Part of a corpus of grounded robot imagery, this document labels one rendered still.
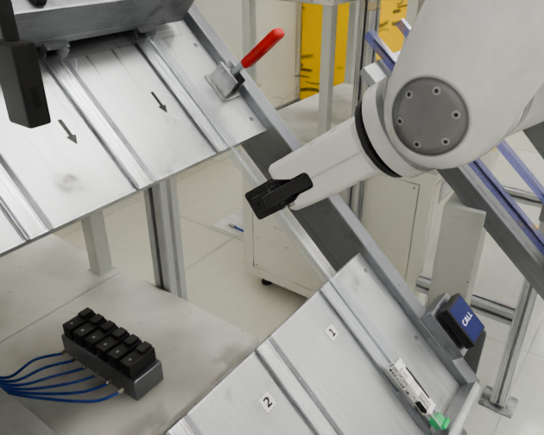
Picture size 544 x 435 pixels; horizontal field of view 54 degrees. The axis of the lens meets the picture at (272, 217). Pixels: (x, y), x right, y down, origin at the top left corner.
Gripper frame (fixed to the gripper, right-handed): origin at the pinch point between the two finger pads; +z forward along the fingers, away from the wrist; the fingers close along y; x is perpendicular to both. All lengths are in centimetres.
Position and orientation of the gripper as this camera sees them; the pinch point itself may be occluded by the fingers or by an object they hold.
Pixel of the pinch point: (271, 196)
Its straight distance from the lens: 55.4
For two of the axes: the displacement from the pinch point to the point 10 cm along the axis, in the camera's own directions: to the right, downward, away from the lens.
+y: -5.9, 3.9, -7.1
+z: -6.4, 3.1, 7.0
